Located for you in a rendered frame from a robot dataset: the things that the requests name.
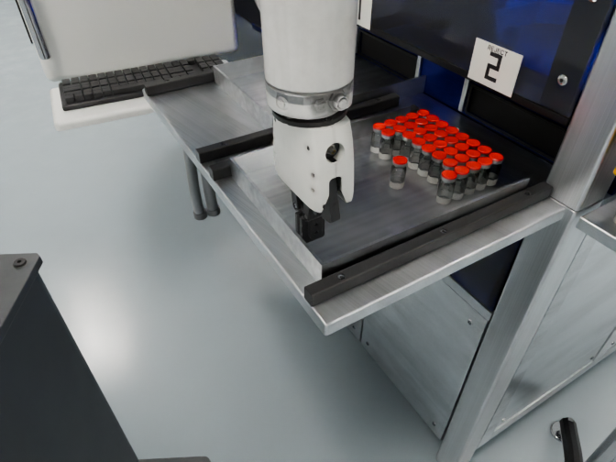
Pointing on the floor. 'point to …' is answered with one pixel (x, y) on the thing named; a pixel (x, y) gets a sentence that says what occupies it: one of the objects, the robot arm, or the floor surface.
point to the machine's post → (542, 254)
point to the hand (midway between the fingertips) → (310, 225)
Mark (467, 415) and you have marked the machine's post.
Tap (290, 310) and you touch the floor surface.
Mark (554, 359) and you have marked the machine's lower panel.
